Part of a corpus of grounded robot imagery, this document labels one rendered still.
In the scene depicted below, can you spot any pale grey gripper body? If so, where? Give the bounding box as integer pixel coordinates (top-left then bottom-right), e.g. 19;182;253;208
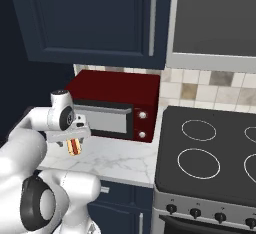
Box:
45;125;92;144

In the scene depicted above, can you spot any hot dog in bun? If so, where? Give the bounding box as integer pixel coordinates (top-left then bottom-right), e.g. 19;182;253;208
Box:
65;138;83;157

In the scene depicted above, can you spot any grey toaster oven door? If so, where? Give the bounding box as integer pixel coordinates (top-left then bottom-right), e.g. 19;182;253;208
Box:
72;99;135;140

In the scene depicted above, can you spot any navy base cupboard door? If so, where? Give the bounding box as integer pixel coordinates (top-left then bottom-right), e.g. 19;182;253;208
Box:
87;201;155;234

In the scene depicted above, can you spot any black oven door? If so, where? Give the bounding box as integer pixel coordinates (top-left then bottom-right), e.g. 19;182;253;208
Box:
158;214;256;234

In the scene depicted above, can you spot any red toaster oven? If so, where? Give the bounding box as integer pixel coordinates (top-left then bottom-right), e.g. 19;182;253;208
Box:
64;69;163;144

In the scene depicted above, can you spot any navy drawer front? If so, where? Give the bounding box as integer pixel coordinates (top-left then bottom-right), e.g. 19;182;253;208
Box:
96;179;155;212

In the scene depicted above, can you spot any black stove knob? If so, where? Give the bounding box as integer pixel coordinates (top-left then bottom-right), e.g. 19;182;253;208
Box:
214;212;227;225
244;217;256;230
166;203;178;215
189;207;202;220

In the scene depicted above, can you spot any black and silver stove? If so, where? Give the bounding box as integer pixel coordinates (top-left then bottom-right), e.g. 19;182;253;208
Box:
151;105;256;234

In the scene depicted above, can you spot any silver microwave oven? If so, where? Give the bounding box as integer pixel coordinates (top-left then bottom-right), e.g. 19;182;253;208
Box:
165;0;256;75

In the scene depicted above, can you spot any grey toaster oven door handle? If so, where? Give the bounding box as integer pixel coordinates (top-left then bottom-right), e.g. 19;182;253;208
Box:
73;104;133;115

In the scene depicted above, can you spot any silver base cupboard handle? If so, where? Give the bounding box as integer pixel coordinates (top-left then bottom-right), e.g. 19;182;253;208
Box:
138;212;145;234

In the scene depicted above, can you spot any navy wall cupboard door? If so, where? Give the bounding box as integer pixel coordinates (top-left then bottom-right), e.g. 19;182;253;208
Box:
6;0;173;70

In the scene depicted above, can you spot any silver wall cupboard handle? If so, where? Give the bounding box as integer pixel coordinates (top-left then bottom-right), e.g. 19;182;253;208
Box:
148;0;158;58

